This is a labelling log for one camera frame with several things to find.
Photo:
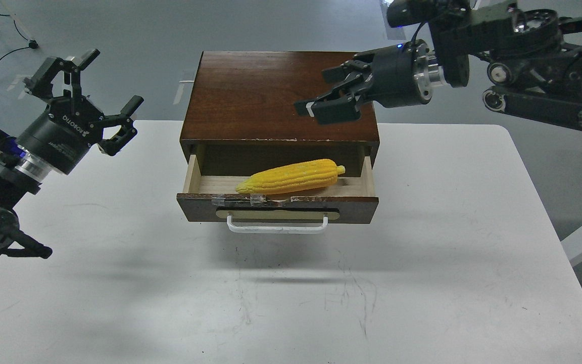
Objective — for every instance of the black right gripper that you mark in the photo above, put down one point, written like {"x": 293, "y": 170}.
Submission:
{"x": 400, "y": 75}

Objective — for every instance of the yellow plastic corn cob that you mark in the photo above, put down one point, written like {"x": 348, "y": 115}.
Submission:
{"x": 292, "y": 178}

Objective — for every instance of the white stand with casters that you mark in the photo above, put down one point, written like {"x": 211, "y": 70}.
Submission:
{"x": 11, "y": 17}

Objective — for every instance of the wooden drawer with white handle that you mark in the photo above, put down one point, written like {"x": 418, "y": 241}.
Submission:
{"x": 214, "y": 170}

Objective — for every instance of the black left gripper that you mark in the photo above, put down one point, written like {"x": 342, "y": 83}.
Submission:
{"x": 63, "y": 134}

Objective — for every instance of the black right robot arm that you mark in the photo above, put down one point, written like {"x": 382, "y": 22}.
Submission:
{"x": 535, "y": 74}

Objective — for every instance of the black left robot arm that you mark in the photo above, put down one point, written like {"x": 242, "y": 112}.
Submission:
{"x": 22, "y": 173}

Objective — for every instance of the dark wooden cabinet box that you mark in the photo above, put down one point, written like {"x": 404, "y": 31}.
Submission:
{"x": 248, "y": 96}

